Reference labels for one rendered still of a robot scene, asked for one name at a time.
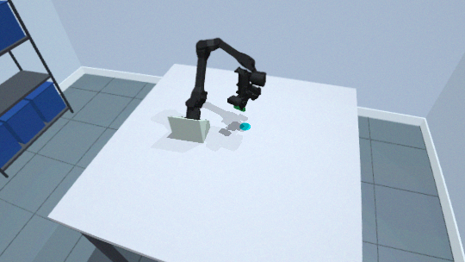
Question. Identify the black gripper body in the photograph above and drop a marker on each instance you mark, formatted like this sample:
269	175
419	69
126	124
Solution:
237	100

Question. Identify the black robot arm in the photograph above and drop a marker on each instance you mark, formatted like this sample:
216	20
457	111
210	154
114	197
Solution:
198	95

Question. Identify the cyan circle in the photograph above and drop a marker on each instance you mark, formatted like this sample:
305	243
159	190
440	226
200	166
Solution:
245	126

